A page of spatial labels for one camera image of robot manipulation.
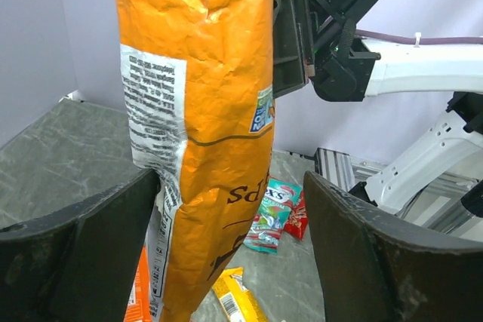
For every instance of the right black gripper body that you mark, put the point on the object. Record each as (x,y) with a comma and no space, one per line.
(315,41)

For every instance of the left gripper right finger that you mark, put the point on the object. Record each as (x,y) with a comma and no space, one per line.
(374,266)

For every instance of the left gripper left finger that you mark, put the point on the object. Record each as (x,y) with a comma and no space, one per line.
(78,263)

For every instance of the orange chip bag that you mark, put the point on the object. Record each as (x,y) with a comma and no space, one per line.
(197,78)

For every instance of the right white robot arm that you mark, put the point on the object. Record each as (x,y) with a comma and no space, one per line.
(411,134)

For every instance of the teal Fox's mint candy bag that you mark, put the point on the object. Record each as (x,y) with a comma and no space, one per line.
(278,202)

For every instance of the orange white snack packet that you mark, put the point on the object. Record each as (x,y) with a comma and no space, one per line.
(138,303)

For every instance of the red candy packet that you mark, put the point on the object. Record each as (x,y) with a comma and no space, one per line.
(297,220)

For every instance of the yellow snack bar packet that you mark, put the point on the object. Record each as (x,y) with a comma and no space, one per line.
(237,301)

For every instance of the aluminium rail frame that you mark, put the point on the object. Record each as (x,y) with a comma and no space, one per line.
(449,204)

